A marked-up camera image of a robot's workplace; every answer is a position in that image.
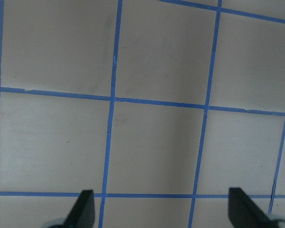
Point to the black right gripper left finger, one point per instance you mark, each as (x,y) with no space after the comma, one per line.
(82,214)

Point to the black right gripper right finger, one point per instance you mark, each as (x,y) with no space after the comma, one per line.
(244,213)

